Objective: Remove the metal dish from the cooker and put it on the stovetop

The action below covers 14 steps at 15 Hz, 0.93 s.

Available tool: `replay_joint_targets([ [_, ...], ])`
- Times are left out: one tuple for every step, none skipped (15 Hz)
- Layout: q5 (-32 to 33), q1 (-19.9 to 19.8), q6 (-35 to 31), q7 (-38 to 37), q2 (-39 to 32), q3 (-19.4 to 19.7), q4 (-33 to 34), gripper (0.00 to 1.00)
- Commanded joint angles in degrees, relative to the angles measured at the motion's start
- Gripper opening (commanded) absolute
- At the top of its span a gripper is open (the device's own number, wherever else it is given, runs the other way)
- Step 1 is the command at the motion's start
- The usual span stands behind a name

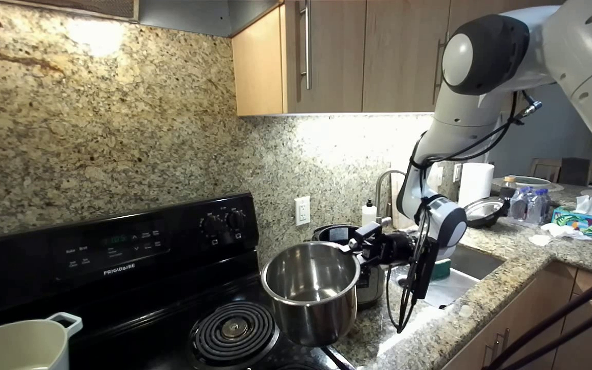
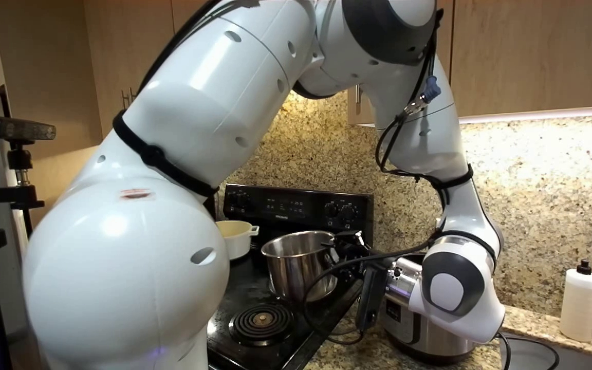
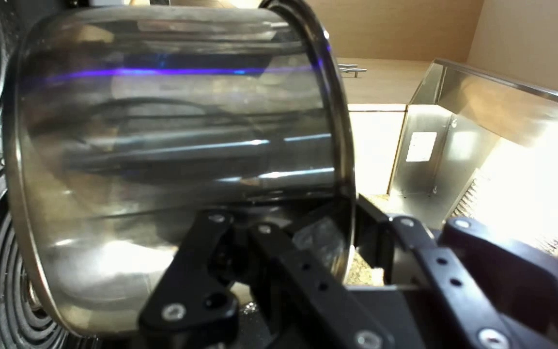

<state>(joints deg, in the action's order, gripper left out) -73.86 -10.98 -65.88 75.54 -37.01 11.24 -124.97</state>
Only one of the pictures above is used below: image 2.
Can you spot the steel kitchen sink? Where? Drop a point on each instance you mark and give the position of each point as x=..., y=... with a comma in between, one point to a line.
x=584, y=361

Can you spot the white bottle black cap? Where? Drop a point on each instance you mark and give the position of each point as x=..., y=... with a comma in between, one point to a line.
x=579, y=309

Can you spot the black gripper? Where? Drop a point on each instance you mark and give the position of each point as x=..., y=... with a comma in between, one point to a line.
x=380, y=260

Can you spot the silver electric pressure cooker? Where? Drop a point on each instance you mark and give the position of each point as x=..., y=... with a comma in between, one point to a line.
x=399, y=330

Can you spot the black electric stove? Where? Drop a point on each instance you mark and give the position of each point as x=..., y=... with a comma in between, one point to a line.
x=247, y=285

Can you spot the black stereo camera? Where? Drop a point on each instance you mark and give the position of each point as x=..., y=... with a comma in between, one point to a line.
x=8, y=127

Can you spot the metal cooker pot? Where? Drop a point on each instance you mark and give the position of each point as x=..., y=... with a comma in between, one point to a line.
x=296, y=268

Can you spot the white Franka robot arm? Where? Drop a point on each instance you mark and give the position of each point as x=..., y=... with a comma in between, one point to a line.
x=124, y=273

